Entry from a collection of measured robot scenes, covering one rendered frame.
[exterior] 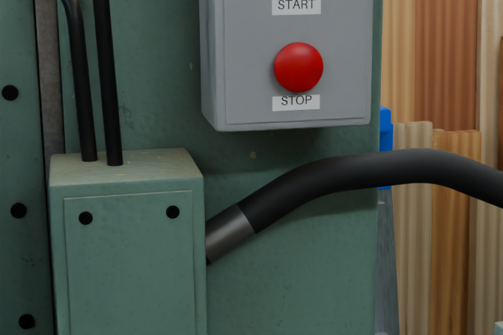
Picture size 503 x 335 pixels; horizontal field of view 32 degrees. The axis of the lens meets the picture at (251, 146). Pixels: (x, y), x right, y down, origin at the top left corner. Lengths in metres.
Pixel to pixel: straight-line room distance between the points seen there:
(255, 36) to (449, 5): 1.67
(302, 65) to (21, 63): 0.20
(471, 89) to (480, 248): 0.41
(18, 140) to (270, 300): 0.21
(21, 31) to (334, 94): 0.22
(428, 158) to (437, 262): 1.53
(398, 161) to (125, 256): 0.19
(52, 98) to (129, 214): 0.13
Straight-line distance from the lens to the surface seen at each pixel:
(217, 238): 0.56
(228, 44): 0.52
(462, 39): 2.20
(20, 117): 0.62
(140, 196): 0.51
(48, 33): 0.61
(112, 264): 0.52
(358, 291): 0.65
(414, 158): 0.59
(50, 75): 0.61
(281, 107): 0.53
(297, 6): 0.53
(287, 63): 0.52
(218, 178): 0.60
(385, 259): 1.61
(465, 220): 2.12
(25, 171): 0.63
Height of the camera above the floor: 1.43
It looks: 13 degrees down
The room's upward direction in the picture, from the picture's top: straight up
